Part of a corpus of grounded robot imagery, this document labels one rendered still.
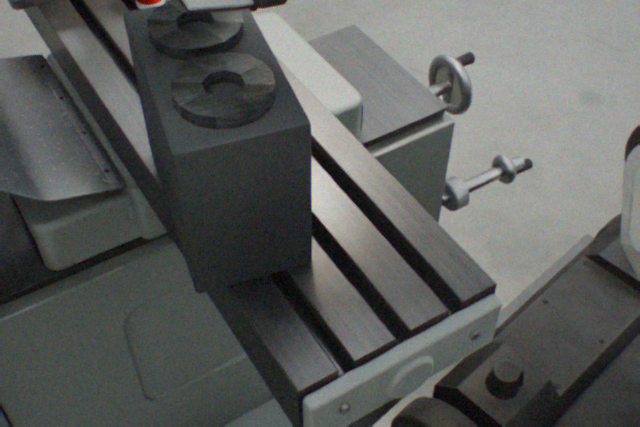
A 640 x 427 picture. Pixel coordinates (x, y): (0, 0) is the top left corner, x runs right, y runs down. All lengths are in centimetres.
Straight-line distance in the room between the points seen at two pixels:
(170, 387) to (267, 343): 67
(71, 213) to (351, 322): 43
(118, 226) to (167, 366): 35
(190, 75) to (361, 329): 28
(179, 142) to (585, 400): 77
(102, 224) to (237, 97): 43
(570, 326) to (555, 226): 97
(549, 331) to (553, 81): 153
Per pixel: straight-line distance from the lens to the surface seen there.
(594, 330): 128
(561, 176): 236
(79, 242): 108
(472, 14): 294
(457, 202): 145
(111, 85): 105
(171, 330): 129
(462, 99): 148
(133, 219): 108
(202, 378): 143
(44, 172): 103
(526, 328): 126
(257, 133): 67
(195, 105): 68
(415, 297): 79
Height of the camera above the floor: 159
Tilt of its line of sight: 46 degrees down
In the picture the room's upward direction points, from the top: straight up
